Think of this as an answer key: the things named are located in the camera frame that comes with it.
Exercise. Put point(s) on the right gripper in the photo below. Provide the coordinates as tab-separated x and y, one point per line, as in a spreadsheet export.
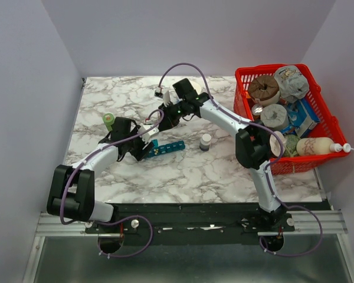
167	121

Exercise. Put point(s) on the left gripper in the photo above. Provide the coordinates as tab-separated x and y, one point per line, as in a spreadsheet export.
140	153

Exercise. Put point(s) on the teal weekly pill organizer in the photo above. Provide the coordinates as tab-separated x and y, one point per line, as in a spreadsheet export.
158	150

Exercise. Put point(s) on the white bottle cap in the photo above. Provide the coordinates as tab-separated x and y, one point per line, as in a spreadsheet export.
206	138

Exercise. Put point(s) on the white pill bottle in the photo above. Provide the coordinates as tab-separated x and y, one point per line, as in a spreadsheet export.
204	146

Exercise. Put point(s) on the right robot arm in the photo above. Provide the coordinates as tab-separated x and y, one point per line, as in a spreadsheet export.
252	149

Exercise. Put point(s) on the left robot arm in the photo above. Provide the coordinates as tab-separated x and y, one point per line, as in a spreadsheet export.
72	192

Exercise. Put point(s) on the white toilet paper roll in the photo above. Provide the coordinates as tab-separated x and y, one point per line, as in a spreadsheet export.
197	87

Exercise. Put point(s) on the green pill bottle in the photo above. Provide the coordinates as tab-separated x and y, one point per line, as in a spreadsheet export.
108	120

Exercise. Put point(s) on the silver can top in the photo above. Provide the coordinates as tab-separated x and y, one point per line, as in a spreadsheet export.
256	110

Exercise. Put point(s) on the brown paper roll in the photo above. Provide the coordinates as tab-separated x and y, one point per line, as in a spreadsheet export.
264	90

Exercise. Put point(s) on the grey paper roll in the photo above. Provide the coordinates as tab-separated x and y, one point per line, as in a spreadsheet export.
275	117

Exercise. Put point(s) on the green round object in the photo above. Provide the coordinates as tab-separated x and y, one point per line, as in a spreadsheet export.
290	146

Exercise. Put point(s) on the grey crumpled printed bag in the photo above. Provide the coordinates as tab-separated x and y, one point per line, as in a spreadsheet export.
293	85

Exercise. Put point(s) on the blue cardboard box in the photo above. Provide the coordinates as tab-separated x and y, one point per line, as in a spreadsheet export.
302	117

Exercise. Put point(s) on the cream squeeze bottle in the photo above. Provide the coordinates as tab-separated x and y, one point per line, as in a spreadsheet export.
321	146

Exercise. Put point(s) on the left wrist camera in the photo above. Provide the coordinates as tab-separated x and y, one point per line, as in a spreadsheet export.
148	132

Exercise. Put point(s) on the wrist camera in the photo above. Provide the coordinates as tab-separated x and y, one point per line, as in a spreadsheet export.
148	132
165	95

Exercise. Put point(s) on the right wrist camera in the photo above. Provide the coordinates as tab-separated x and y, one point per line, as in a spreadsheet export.
165	95

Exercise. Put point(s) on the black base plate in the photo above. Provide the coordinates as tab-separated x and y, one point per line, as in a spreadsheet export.
239	216

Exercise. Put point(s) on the aluminium rail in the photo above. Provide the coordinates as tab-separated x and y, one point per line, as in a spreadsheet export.
299	223

